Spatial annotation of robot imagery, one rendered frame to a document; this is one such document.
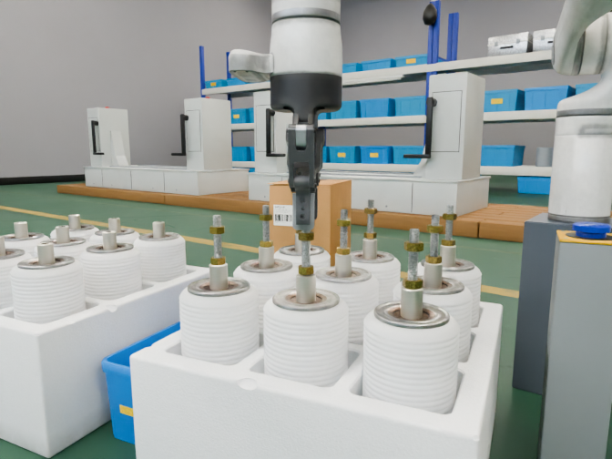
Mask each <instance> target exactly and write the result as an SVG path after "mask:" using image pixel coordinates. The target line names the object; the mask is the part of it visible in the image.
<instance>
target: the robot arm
mask: <svg viewBox="0 0 612 459"><path fill-rule="evenodd" d="M611 10H612V0H566V1H565V4H564V7H563V10H562V13H561V16H560V18H559V21H558V25H557V28H556V33H555V34H554V38H553V39H554V40H553V45H552V48H551V51H552V52H551V61H552V65H553V68H554V70H555V71H556V72H557V73H558V74H560V75H565V76H576V75H578V76H582V75H597V74H600V75H601V79H600V81H599V83H598V84H596V85H595V86H594V87H592V88H590V89H588V91H586V92H583V93H581V94H578V95H575V96H572V97H568V98H566V99H563V100H561V101H560V102H559V103H558V105H557V109H556V129H555V141H554V152H553V163H552V174H551V185H550V196H549V206H548V217H547V218H548V219H551V220H555V221H561V222H569V223H575V222H582V221H584V222H598V223H608V222H609V220H610V211H611V203H612V12H611V13H609V12H610V11H611ZM271 24H272V27H271V39H270V53H269V54H259V53H255V52H251V51H248V50H241V49H234V50H232V51H231V52H230V53H229V72H230V73H231V74H232V75H233V76H235V77H236V78H237V79H239V80H241V81H243V82H248V83H262V82H267V81H270V107H271V109H272V110H274V111H276V112H282V113H293V116H292V124H289V125H288V127H287V128H286V143H287V146H288V151H287V166H288V170H289V178H288V184H289V187H290V189H291V192H296V193H292V227H293V228H294V229H295V230H312V229H313V228H314V220H315V219H317V217H318V188H317V186H319V183H320V176H321V172H320V170H321V169H322V164H323V147H324V144H325V129H324V128H318V115H319V114H320V113H331V112H336V111H338V110H340V109H341V107H342V37H341V0H271Z"/></svg>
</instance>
